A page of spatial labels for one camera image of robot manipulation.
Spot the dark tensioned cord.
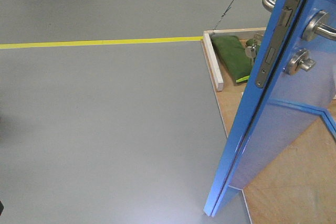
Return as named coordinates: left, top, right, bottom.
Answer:
left=213, top=0, right=253, bottom=31

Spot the steel lock face plate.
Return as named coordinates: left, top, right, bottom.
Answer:
left=255, top=0, right=301, bottom=89

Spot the wooden plywood platform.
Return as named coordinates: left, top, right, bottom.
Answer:
left=201, top=27, right=336, bottom=224

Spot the steel inner door handle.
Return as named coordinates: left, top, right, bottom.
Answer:
left=301, top=10, right=335, bottom=41

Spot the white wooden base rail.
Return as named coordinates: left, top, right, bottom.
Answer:
left=203, top=31, right=224, bottom=92

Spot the yellow floor tape line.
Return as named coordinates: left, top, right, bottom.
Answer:
left=1, top=36, right=203, bottom=49

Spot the left green sandbag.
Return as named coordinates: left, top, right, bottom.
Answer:
left=211, top=35, right=253, bottom=83

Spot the steel thumb turn lock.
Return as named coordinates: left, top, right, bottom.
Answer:
left=285, top=48, right=316, bottom=76

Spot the right green sandbag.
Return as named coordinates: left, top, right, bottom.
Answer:
left=246, top=39, right=261, bottom=48

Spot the blue door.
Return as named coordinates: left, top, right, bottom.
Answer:
left=204, top=0, right=335, bottom=216

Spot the steel outer door handle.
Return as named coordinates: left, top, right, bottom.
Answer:
left=262, top=0, right=276, bottom=12

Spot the key in outer lock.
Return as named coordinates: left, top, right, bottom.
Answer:
left=245, top=33, right=264, bottom=66

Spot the steel door handle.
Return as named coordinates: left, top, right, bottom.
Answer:
left=262, top=0, right=276, bottom=12
left=301, top=10, right=335, bottom=41

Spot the green sandbag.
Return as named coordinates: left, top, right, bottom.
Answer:
left=211, top=35, right=253, bottom=83
left=246, top=39, right=261, bottom=48

